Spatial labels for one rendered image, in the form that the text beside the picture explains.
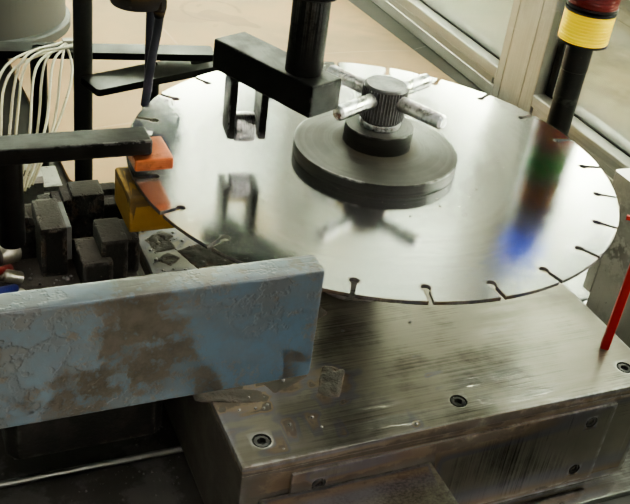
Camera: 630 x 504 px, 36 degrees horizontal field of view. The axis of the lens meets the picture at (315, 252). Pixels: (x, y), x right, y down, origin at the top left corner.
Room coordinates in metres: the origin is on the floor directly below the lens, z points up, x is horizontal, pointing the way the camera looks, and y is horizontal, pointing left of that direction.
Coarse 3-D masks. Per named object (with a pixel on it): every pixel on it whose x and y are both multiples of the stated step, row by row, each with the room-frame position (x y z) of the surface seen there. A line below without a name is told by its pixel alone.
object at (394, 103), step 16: (352, 80) 0.60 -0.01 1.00; (368, 80) 0.59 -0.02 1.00; (384, 80) 0.59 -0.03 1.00; (400, 80) 0.60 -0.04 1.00; (416, 80) 0.61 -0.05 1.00; (368, 96) 0.57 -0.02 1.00; (384, 96) 0.58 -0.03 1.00; (400, 96) 0.58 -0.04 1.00; (336, 112) 0.55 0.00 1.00; (352, 112) 0.56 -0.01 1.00; (368, 112) 0.58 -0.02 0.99; (384, 112) 0.58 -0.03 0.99; (400, 112) 0.58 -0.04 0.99; (416, 112) 0.57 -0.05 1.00; (432, 112) 0.56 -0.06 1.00; (368, 128) 0.58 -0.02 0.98; (384, 128) 0.58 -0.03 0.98
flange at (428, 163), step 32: (320, 128) 0.60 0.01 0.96; (352, 128) 0.58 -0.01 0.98; (416, 128) 0.62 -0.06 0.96; (320, 160) 0.55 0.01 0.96; (352, 160) 0.56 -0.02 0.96; (384, 160) 0.56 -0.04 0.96; (416, 160) 0.57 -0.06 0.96; (448, 160) 0.58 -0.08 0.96; (352, 192) 0.54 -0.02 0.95; (384, 192) 0.54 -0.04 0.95; (416, 192) 0.54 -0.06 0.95
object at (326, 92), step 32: (320, 32) 0.53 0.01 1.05; (224, 64) 0.56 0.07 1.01; (256, 64) 0.54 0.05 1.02; (288, 64) 0.53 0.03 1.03; (320, 64) 0.53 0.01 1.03; (224, 96) 0.57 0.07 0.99; (256, 96) 0.57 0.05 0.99; (288, 96) 0.52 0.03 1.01; (320, 96) 0.52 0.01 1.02; (224, 128) 0.56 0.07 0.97; (256, 128) 0.56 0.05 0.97
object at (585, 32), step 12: (564, 12) 0.84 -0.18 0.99; (576, 12) 0.82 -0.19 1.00; (564, 24) 0.83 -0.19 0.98; (576, 24) 0.82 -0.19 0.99; (588, 24) 0.82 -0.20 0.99; (600, 24) 0.82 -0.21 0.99; (612, 24) 0.83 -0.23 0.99; (564, 36) 0.83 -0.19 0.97; (576, 36) 0.82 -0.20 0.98; (588, 36) 0.82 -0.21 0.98; (600, 36) 0.82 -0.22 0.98; (588, 48) 0.82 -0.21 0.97; (600, 48) 0.82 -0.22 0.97
